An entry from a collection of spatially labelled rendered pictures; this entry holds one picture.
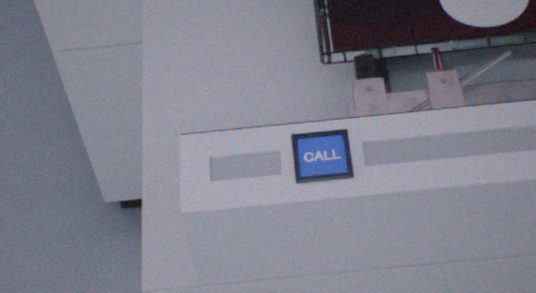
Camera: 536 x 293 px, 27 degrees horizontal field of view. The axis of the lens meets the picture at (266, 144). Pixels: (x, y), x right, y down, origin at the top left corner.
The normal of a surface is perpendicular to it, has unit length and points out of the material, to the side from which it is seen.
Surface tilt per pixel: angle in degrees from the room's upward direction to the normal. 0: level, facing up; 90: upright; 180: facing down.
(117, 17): 90
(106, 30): 90
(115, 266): 0
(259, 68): 0
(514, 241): 90
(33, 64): 0
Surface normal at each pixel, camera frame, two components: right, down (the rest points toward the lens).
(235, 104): -0.07, -0.59
